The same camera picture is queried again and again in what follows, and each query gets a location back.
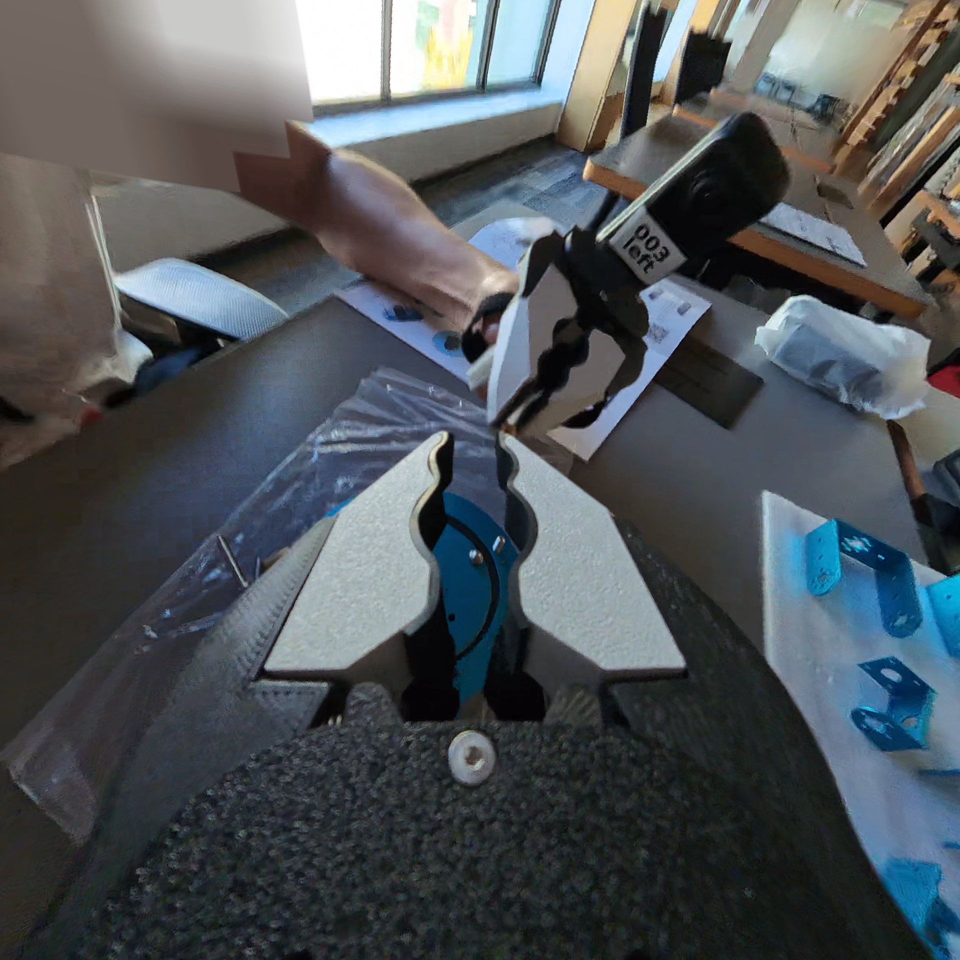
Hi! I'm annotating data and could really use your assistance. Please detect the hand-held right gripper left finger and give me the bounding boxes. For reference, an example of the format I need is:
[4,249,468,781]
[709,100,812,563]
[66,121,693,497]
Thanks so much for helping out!
[262,431,456,723]

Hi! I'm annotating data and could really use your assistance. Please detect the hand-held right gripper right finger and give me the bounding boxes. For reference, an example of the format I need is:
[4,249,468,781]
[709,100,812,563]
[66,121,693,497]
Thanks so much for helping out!
[480,433,687,723]

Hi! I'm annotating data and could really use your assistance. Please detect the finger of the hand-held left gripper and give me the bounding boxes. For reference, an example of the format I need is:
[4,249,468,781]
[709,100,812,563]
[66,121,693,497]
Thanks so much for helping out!
[486,257,577,429]
[523,332,648,438]

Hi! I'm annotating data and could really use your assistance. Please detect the blue turntable bearing assembly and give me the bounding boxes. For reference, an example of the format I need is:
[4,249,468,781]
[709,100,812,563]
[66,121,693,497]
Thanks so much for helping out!
[433,517,500,654]

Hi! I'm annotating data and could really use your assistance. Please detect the teal metal ring plate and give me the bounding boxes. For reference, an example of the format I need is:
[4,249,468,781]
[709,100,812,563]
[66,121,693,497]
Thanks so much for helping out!
[431,491,522,706]

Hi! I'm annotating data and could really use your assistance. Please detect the person's left forearm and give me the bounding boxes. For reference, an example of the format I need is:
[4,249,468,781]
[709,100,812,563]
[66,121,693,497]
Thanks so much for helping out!
[234,123,496,331]

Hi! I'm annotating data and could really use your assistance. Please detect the grey desk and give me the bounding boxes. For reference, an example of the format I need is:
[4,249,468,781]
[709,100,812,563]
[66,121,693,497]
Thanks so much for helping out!
[0,296,960,901]

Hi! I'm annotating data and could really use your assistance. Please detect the person's left hand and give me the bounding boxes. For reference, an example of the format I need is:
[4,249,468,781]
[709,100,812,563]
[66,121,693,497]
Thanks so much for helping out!
[461,271,524,348]

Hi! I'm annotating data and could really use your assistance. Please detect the assembly guide sheet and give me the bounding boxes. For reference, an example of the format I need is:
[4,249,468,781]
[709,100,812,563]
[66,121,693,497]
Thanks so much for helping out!
[333,217,714,460]

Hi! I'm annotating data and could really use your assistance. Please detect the white paper sheet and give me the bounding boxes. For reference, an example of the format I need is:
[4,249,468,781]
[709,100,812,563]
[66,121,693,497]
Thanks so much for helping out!
[761,202,867,267]

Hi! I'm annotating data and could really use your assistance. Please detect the black perforated metal plate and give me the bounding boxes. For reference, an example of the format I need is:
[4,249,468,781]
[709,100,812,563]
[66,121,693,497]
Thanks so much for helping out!
[656,337,765,430]

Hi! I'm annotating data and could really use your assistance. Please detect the black chair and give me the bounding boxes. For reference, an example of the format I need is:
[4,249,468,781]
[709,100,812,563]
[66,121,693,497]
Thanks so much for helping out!
[673,28,734,106]
[621,0,670,138]

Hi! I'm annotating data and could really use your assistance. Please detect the clear plastic bag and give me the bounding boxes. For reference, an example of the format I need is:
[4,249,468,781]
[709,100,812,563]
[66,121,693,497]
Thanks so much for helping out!
[0,367,571,841]

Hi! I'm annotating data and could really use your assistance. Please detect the wood edged grey table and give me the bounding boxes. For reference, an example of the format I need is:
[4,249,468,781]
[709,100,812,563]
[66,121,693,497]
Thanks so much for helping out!
[583,112,935,320]

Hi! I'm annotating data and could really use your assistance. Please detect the wooden storage shelves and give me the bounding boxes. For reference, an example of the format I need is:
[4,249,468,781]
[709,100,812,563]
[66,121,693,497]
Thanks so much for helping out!
[832,0,960,286]

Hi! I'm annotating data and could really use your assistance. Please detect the white foam wrapped part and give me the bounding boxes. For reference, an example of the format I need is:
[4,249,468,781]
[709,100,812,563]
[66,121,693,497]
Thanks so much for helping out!
[753,294,931,421]

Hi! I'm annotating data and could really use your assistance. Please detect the white foam tray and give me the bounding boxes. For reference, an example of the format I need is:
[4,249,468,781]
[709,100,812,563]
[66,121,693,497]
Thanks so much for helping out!
[761,491,960,960]

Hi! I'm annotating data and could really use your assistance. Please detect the large glass window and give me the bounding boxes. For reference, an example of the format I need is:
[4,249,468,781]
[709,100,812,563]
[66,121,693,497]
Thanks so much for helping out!
[296,0,564,106]

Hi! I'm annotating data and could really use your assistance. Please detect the white mesh chair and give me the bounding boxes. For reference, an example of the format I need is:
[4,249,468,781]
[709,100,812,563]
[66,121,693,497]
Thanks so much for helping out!
[112,258,290,342]

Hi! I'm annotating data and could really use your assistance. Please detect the blue servo U bracket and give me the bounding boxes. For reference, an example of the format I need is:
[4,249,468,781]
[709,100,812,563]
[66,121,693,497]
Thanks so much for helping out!
[806,519,924,639]
[926,576,960,657]

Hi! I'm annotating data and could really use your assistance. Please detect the blue short servo bracket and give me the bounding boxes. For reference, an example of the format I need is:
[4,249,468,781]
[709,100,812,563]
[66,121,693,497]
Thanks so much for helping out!
[851,658,937,753]

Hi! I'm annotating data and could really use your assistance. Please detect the brown handled tool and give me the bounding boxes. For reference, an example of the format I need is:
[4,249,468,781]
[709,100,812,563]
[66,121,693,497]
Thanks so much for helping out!
[885,420,957,571]

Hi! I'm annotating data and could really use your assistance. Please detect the blue metal box bracket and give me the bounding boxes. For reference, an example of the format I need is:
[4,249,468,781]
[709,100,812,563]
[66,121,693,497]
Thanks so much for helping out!
[881,858,960,960]

